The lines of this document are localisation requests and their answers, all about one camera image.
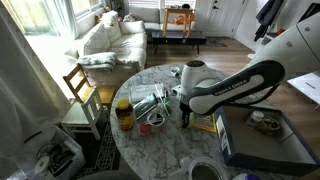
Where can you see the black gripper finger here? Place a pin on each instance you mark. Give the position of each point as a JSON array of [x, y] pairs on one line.
[[185, 124]]

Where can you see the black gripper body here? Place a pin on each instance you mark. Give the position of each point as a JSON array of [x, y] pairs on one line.
[[185, 111]]

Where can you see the yellow picture book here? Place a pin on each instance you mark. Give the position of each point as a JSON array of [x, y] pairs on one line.
[[204, 122]]

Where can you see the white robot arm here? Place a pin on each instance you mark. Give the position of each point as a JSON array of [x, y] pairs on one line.
[[293, 53]]

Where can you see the clear tape roll cup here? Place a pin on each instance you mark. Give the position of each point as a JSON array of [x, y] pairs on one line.
[[155, 120]]

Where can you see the crumpled grey white cloth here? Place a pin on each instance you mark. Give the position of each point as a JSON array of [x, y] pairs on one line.
[[176, 72]]

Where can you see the red small cup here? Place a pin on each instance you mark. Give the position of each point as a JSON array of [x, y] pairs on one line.
[[144, 129]]

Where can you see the clear plastic bag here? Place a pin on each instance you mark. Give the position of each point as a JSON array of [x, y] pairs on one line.
[[139, 92]]

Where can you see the amber jar yellow lid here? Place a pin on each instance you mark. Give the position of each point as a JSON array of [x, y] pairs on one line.
[[124, 114]]

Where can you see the white lid jar in box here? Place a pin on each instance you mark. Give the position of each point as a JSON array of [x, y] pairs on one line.
[[254, 118]]

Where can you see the black coffee table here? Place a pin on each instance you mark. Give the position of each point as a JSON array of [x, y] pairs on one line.
[[177, 38]]

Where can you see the dark blue cardboard box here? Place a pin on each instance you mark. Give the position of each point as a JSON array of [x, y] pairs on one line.
[[283, 151]]

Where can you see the white bottle blue cap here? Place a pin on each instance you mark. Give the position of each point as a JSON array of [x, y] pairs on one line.
[[244, 176]]

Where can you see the wooden chair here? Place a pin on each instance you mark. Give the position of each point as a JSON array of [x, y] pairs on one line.
[[80, 87]]

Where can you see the round tin in box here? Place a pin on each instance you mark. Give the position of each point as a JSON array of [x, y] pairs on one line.
[[268, 126]]

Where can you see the wooden stool on table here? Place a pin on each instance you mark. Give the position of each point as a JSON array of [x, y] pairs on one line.
[[184, 17]]

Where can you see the white sofa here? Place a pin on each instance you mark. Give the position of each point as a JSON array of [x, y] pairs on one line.
[[126, 40]]

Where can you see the folded grey blanket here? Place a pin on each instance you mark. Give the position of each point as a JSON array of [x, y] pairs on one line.
[[105, 60]]

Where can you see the white small chair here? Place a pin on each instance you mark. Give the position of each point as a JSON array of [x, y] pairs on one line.
[[82, 117]]

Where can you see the hanging dark jacket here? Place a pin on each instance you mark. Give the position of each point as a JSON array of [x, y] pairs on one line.
[[266, 16]]

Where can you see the clear plastic storage bin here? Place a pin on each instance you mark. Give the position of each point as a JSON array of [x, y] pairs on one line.
[[48, 155]]

